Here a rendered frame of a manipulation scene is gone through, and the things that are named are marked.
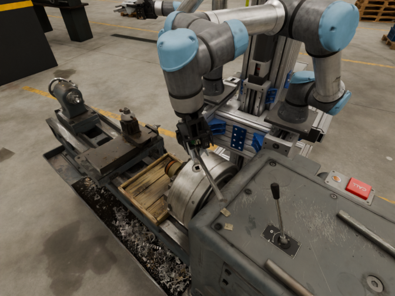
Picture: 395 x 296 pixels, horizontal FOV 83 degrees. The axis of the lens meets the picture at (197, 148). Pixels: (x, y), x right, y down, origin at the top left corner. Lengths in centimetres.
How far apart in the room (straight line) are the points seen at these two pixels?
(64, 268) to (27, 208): 78
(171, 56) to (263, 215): 49
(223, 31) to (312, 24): 34
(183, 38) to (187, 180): 50
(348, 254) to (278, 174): 28
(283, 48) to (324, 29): 60
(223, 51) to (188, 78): 9
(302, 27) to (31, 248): 234
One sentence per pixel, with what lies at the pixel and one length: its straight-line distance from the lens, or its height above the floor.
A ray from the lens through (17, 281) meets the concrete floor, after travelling 232.
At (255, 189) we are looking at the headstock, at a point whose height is 125.
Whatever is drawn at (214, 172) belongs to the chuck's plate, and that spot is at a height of 124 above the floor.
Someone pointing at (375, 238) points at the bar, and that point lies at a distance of 76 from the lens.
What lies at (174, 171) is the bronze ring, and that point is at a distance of 96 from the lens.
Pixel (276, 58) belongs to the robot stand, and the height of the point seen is 138.
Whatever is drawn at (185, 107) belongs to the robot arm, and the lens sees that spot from 47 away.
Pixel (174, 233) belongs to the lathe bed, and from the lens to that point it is 108.
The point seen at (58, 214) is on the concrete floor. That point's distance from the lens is 248.
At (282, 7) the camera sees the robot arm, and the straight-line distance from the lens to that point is 80.
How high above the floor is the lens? 183
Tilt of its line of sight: 43 degrees down
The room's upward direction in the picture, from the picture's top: straight up
